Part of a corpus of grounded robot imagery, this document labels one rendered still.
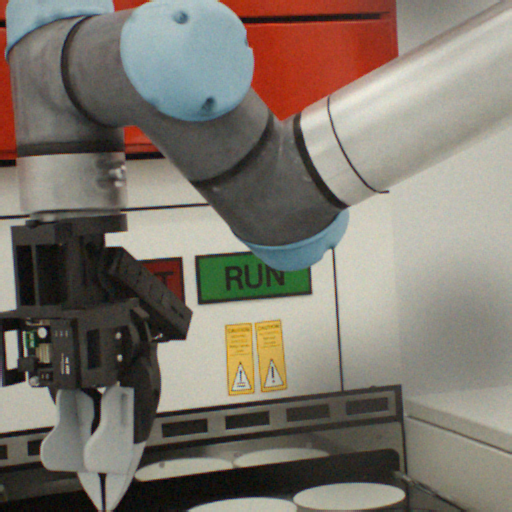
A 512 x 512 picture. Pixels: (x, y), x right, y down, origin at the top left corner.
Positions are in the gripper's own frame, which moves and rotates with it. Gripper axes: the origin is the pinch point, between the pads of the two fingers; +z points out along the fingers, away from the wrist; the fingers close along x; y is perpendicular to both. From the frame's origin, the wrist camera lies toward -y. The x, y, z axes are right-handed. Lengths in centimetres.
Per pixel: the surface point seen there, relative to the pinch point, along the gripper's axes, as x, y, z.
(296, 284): -2.6, -37.0, -11.4
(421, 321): -53, -198, 11
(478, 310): -44, -208, 10
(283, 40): -0.3, -32.7, -34.7
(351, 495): 5.1, -30.0, 7.3
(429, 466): 8.7, -40.5, 6.7
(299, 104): 0.6, -33.6, -28.7
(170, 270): -11.4, -27.9, -13.8
